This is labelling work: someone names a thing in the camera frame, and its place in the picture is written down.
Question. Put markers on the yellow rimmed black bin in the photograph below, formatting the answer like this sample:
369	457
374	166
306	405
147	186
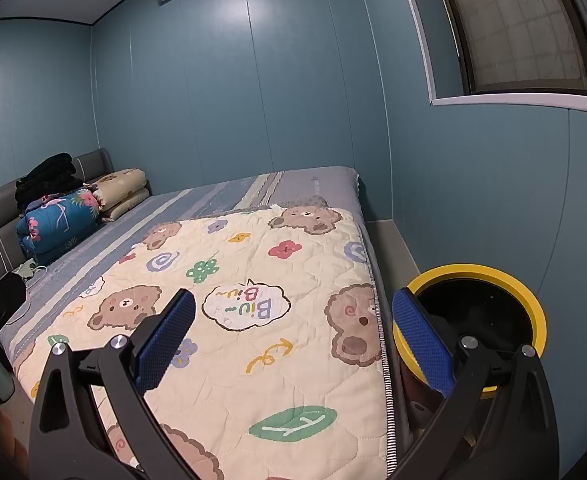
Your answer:
473	272

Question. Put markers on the window with dark frame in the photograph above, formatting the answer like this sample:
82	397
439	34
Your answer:
513	25

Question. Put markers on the black folded cloth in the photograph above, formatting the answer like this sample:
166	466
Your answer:
51	177

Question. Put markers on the blue floral folded quilt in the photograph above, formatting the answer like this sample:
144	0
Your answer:
56	222

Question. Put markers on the cream bear printed blanket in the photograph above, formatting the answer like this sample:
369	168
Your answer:
298	360

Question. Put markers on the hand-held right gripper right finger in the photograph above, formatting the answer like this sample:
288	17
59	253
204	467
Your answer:
421	345

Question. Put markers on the beige stacked pillows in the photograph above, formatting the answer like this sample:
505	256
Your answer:
121	190

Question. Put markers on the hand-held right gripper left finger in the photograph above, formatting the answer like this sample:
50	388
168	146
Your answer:
166	345

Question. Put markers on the person's left hand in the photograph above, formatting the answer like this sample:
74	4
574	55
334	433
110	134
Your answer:
9	447

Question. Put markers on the green cloth pouch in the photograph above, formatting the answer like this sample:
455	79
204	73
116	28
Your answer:
29	269

